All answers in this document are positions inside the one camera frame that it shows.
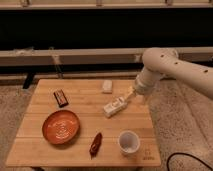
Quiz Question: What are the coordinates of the orange round plate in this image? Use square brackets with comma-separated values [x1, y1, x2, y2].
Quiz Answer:
[42, 110, 80, 145]

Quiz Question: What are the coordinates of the wooden table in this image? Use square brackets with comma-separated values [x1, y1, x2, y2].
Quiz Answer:
[6, 79, 161, 167]

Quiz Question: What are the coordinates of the black cable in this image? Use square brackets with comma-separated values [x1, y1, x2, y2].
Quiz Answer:
[166, 152, 213, 171]

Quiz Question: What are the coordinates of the dark chocolate bar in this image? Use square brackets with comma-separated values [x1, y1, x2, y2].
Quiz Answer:
[54, 90, 68, 108]

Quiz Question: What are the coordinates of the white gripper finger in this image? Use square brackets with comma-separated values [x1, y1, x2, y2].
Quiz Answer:
[125, 93, 133, 100]

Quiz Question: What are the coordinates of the white bottle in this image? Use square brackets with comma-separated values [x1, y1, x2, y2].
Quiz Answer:
[103, 97, 127, 118]

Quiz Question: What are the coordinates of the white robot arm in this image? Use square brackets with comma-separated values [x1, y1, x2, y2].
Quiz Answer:
[124, 48, 213, 101]

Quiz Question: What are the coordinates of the white cup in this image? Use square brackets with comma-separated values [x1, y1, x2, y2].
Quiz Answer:
[118, 130, 140, 156]

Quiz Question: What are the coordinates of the small white block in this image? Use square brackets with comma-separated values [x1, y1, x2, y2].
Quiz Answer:
[102, 80, 113, 93]

